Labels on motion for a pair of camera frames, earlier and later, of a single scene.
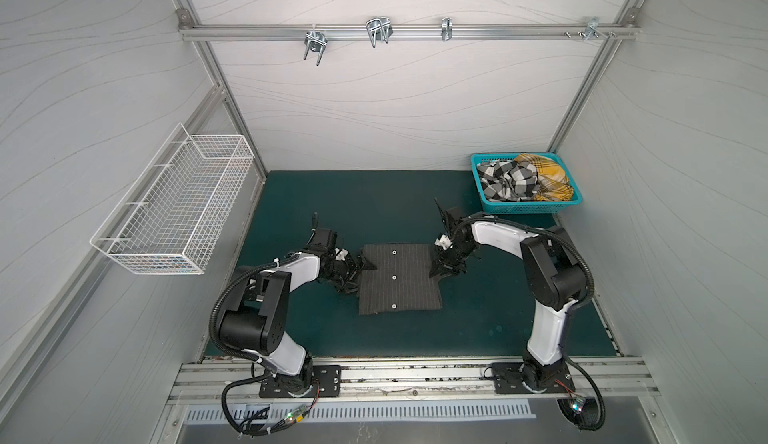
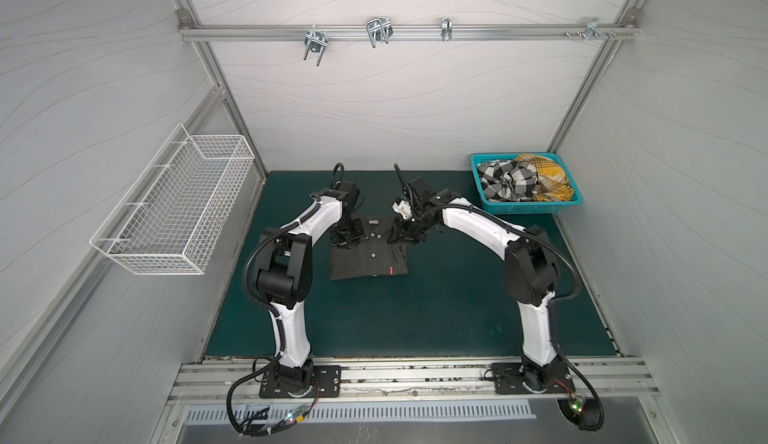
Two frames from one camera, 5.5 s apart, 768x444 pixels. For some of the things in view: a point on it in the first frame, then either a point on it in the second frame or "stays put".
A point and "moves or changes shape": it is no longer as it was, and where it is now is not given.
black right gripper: (448, 257) to (411, 228)
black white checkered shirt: (508, 180) stays put
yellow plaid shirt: (553, 183) stays put
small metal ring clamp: (447, 29) stays put
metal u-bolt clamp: (315, 41) stays put
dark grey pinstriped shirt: (400, 281) moves or changes shape
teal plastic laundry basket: (523, 183) stays put
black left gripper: (354, 273) to (337, 240)
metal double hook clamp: (379, 29) stays put
